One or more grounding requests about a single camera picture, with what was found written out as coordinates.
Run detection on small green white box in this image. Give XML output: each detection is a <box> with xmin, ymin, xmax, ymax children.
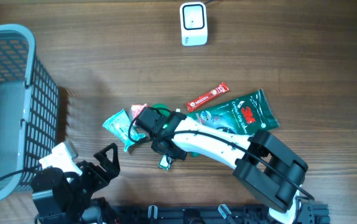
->
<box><xmin>158</xmin><ymin>155</ymin><xmax>172</xmax><ymax>171</ymax></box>

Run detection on green lidded jar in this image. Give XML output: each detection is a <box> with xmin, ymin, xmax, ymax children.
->
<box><xmin>152</xmin><ymin>103</ymin><xmax>170</xmax><ymax>117</ymax></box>

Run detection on light green wipes packet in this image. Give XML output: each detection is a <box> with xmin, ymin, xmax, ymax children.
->
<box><xmin>102</xmin><ymin>109</ymin><xmax>146</xmax><ymax>152</ymax></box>

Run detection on red white small packet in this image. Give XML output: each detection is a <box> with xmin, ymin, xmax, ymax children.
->
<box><xmin>129</xmin><ymin>103</ymin><xmax>147</xmax><ymax>120</ymax></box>

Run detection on red Nescafe sachet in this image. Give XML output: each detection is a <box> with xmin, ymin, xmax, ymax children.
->
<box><xmin>186</xmin><ymin>82</ymin><xmax>230</xmax><ymax>113</ymax></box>

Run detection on green 3M gloves packet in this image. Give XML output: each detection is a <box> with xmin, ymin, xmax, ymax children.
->
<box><xmin>187</xmin><ymin>90</ymin><xmax>279</xmax><ymax>135</ymax></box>

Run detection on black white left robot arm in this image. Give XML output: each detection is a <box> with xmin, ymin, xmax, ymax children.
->
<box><xmin>30</xmin><ymin>141</ymin><xmax>121</xmax><ymax>223</ymax></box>

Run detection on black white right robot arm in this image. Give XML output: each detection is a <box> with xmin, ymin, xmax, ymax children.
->
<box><xmin>140</xmin><ymin>108</ymin><xmax>313</xmax><ymax>223</ymax></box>

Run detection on white barcode scanner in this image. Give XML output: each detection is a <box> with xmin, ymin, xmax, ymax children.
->
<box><xmin>179</xmin><ymin>2</ymin><xmax>208</xmax><ymax>47</ymax></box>

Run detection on grey plastic shopping basket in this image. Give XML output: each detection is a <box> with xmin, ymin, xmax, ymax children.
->
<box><xmin>0</xmin><ymin>24</ymin><xmax>60</xmax><ymax>200</ymax></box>

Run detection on black right camera cable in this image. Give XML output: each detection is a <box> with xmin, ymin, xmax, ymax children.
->
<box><xmin>127</xmin><ymin>107</ymin><xmax>315</xmax><ymax>202</ymax></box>

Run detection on black camera cable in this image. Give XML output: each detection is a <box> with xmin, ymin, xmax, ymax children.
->
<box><xmin>127</xmin><ymin>107</ymin><xmax>315</xmax><ymax>202</ymax></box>
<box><xmin>0</xmin><ymin>166</ymin><xmax>42</xmax><ymax>200</ymax></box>

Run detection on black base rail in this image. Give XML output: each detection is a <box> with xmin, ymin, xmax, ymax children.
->
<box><xmin>109</xmin><ymin>203</ymin><xmax>331</xmax><ymax>224</ymax></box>

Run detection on black left camera cable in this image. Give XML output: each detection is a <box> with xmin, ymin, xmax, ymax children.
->
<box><xmin>0</xmin><ymin>166</ymin><xmax>42</xmax><ymax>200</ymax></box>

